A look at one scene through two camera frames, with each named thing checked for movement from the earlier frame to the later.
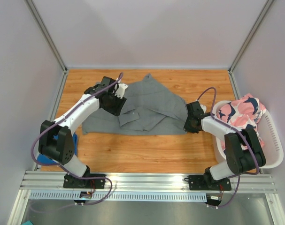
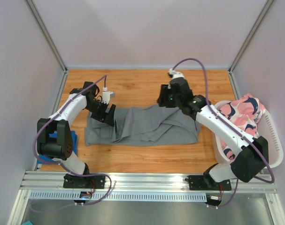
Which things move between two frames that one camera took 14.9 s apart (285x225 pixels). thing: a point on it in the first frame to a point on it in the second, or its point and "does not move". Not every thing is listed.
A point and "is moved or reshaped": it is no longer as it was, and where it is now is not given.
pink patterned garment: [239, 112] does not move
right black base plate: [204, 183] does not move
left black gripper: [117, 110] to [107, 118]
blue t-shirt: [44, 160] does not move
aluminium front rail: [245, 181] does not move
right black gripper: [189, 124] to [167, 96]
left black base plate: [71, 182] does not move
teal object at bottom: [28, 222] does not move
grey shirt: [150, 109] is moved or reshaped
